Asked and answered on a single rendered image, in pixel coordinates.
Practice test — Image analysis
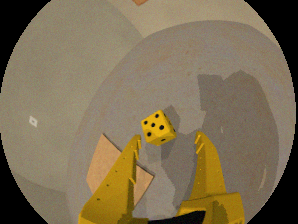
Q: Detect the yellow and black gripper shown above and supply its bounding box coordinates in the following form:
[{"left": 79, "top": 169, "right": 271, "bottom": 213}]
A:
[{"left": 78, "top": 131, "right": 245, "bottom": 224}]

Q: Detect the yellow die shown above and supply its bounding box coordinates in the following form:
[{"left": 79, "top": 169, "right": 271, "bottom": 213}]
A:
[{"left": 141, "top": 110, "right": 177, "bottom": 146}]

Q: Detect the tan mat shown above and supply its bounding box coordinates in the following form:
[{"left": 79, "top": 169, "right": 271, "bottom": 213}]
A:
[{"left": 86, "top": 134, "right": 155, "bottom": 207}]

